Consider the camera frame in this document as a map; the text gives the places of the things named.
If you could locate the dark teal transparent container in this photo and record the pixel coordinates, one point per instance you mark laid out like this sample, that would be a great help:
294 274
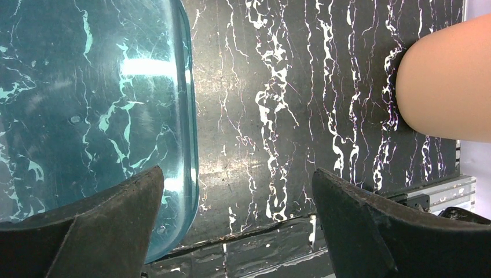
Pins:
92 93

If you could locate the aluminium frame rail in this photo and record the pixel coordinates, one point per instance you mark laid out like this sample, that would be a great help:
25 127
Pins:
436 197

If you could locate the tan bucket with black liner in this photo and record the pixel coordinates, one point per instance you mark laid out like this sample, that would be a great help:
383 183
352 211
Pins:
443 82

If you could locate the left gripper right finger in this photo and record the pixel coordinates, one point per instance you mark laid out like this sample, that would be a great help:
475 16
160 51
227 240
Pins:
369 235

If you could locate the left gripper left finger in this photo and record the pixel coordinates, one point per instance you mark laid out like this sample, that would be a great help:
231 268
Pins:
104 235

